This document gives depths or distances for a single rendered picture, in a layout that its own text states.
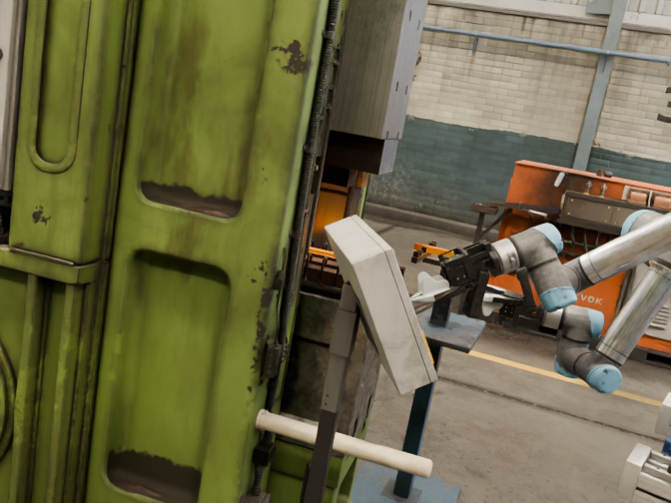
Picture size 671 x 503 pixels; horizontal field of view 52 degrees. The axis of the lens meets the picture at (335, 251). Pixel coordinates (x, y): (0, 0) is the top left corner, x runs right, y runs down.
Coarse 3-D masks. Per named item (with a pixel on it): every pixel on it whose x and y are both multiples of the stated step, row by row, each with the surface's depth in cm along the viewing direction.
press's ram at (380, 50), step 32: (352, 0) 175; (384, 0) 173; (416, 0) 183; (352, 32) 176; (384, 32) 174; (416, 32) 192; (352, 64) 177; (384, 64) 175; (352, 96) 178; (384, 96) 176; (352, 128) 180; (384, 128) 179
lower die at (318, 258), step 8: (320, 256) 203; (328, 256) 202; (312, 264) 197; (320, 264) 198; (328, 264) 197; (336, 264) 198; (304, 272) 195; (312, 272) 194; (320, 272) 193; (328, 272) 193; (312, 280) 194; (328, 280) 193
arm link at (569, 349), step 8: (560, 344) 190; (568, 344) 188; (576, 344) 187; (584, 344) 187; (560, 352) 190; (568, 352) 187; (576, 352) 185; (560, 360) 189; (568, 360) 186; (560, 368) 189; (568, 368) 187; (568, 376) 189; (576, 376) 189
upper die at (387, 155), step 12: (336, 132) 186; (336, 144) 187; (348, 144) 186; (360, 144) 185; (372, 144) 184; (384, 144) 184; (396, 144) 201; (336, 156) 187; (348, 156) 186; (360, 156) 185; (372, 156) 184; (384, 156) 188; (348, 168) 187; (360, 168) 186; (372, 168) 185; (384, 168) 191
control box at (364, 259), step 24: (336, 240) 142; (360, 240) 136; (360, 264) 124; (384, 264) 125; (360, 288) 126; (384, 288) 126; (384, 312) 127; (408, 312) 128; (384, 336) 128; (408, 336) 129; (384, 360) 134; (408, 360) 130; (408, 384) 131
